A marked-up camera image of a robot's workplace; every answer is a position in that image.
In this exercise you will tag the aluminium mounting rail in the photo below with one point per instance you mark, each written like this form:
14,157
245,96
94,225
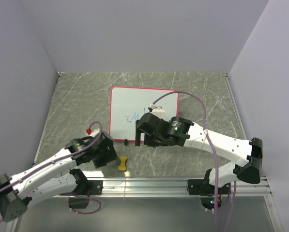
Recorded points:
152,205

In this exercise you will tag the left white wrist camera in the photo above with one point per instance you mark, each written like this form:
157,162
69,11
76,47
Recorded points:
95,133

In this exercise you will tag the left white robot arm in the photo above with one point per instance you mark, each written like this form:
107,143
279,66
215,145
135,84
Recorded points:
57,175

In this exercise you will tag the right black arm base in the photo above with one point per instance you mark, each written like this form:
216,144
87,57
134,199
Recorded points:
206,192

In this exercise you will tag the yellow bone shaped eraser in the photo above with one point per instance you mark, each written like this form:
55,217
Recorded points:
122,166

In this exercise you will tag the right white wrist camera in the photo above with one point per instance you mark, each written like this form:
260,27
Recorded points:
156,110

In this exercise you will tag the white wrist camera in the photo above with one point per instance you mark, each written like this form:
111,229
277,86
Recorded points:
156,110
95,133

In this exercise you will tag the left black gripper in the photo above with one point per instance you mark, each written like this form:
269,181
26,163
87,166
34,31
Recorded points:
110,155

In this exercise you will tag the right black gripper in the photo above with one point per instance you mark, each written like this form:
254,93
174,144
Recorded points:
149,141

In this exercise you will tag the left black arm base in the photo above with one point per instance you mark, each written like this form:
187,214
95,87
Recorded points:
80,195

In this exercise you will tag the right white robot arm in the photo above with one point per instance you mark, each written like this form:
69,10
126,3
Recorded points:
245,156

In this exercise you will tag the pink framed whiteboard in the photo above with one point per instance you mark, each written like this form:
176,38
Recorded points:
128,104

